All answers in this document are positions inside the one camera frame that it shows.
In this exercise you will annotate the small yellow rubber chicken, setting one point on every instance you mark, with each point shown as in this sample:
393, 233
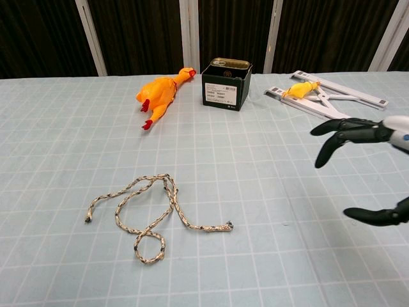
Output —
300, 90

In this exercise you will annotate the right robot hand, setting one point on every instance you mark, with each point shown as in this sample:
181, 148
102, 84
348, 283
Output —
361, 129

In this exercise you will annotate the large orange rubber chicken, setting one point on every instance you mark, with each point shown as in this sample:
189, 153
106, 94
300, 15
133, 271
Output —
156, 91

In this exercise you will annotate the gold metal tin can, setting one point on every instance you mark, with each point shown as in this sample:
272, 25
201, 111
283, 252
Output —
230, 64

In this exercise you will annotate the white frame post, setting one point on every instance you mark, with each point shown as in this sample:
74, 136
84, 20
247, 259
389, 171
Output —
92, 41
386, 41
272, 38
189, 35

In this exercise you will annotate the white folding laptop stand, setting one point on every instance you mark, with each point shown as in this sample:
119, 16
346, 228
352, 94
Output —
306, 101

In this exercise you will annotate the black ribbed backdrop curtain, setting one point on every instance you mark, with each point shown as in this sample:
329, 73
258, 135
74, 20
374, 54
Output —
143, 32

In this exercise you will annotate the light blue checked tablecloth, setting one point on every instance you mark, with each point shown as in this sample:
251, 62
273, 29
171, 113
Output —
255, 192

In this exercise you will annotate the black cardboard box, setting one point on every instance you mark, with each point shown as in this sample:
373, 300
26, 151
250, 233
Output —
223, 92

